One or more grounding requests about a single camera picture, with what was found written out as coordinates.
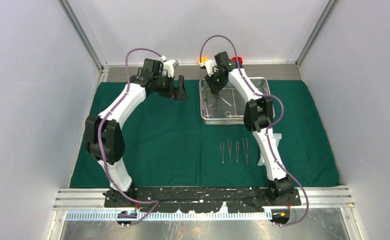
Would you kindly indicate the steel ring-handled scissors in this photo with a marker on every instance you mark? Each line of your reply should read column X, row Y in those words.
column 229, row 114

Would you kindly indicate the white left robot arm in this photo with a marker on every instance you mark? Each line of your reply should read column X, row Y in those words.
column 104, row 138

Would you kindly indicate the yellow toy block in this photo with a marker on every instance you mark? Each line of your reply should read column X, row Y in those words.
column 200, row 61

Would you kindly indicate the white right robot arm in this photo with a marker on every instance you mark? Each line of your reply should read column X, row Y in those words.
column 257, row 118

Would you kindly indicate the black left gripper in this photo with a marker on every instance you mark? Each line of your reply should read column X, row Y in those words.
column 177, row 93

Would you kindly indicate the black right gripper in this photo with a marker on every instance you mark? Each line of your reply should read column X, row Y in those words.
column 214, row 88

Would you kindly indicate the steel needle holder clamp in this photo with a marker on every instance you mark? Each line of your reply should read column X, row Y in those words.
column 237, row 149

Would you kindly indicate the metal mesh instrument tray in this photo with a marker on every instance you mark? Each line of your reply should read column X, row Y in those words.
column 212, row 109

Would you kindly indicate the steel surgical forceps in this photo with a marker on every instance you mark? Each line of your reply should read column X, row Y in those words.
column 222, row 151

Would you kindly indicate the white sterile packet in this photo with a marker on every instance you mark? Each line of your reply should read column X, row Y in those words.
column 277, row 138

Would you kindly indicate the red toy block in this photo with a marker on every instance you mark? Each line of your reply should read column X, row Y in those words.
column 238, row 60

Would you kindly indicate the long steel probe rod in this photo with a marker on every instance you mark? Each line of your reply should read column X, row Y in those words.
column 225, row 101

